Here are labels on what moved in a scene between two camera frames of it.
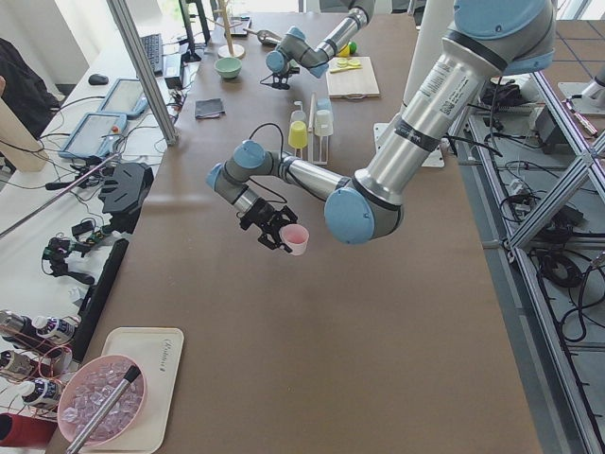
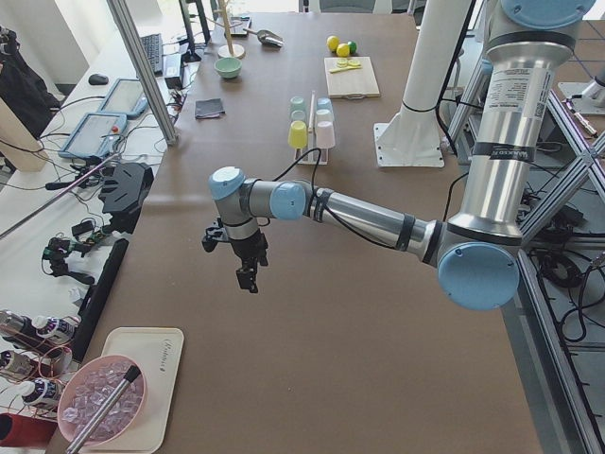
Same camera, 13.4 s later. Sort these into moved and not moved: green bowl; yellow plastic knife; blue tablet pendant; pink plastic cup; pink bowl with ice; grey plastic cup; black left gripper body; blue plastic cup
Moved: pink plastic cup; black left gripper body
Not moved: grey plastic cup; yellow plastic knife; green bowl; blue plastic cup; pink bowl with ice; blue tablet pendant
